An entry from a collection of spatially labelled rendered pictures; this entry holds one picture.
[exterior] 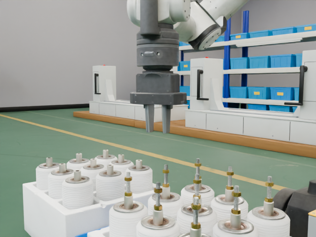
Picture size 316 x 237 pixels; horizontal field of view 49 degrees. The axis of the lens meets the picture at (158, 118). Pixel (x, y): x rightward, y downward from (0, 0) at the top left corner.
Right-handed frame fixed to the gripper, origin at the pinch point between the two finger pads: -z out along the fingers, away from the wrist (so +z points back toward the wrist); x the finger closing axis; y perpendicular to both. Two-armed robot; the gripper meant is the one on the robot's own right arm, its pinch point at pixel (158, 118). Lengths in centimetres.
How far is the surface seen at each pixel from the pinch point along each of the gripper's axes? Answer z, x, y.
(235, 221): -21.5, 16.3, 3.2
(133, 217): -23.8, -7.1, 2.2
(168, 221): -22.8, 1.9, 1.0
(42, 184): -29, -56, 27
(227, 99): -28, -99, 585
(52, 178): -24, -46, 22
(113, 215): -23.7, -12.2, 1.4
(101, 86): 0, -249, 381
